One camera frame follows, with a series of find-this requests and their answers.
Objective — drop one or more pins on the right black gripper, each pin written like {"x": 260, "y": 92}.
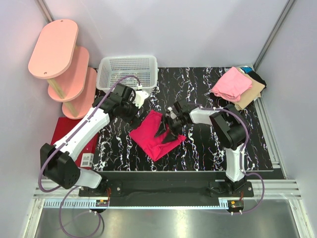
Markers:
{"x": 162, "y": 129}

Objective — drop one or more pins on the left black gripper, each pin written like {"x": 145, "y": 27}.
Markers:
{"x": 132, "y": 118}

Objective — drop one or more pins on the magenta t shirt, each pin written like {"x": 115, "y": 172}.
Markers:
{"x": 144, "y": 136}

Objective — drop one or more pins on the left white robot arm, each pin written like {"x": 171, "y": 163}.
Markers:
{"x": 58, "y": 161}

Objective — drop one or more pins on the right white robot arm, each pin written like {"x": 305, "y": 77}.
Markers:
{"x": 229, "y": 127}

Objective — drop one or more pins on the white plastic basket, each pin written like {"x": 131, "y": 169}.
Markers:
{"x": 138, "y": 69}

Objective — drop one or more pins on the black marble pattern mat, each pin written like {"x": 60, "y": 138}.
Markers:
{"x": 201, "y": 151}

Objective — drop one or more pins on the red box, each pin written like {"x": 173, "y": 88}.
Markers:
{"x": 63, "y": 127}

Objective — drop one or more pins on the pink three-tier shelf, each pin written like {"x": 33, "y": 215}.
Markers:
{"x": 57, "y": 59}

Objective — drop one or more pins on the folded pink t shirt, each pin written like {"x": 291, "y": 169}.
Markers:
{"x": 232, "y": 85}

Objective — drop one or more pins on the folded beige t shirt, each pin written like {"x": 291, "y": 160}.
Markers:
{"x": 249, "y": 95}

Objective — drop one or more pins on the folded blue white garment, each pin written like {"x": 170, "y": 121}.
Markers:
{"x": 246, "y": 69}

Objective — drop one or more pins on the folded black t shirt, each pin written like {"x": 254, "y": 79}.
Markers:
{"x": 256, "y": 77}

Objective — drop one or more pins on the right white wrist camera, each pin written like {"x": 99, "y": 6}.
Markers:
{"x": 170, "y": 113}

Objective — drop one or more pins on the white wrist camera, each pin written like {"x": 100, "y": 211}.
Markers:
{"x": 141, "y": 96}
{"x": 170, "y": 113}

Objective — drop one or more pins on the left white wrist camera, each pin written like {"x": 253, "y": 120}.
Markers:
{"x": 141, "y": 96}

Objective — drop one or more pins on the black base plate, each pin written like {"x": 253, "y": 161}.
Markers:
{"x": 214, "y": 184}

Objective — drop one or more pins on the aluminium rail frame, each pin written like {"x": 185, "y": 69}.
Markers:
{"x": 276, "y": 211}

